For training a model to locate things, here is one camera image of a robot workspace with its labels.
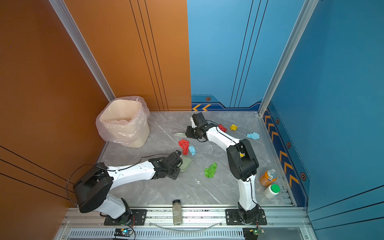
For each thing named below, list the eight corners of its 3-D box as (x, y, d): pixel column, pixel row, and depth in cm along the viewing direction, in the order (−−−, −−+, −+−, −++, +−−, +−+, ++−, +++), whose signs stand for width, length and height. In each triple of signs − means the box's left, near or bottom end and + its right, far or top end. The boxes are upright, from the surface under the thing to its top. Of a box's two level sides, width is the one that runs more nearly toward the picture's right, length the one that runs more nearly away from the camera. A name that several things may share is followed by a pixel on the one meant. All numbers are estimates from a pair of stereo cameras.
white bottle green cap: (262, 198, 81) (269, 193, 73) (260, 190, 84) (266, 184, 76) (273, 198, 81) (282, 193, 73) (271, 190, 84) (279, 184, 76)
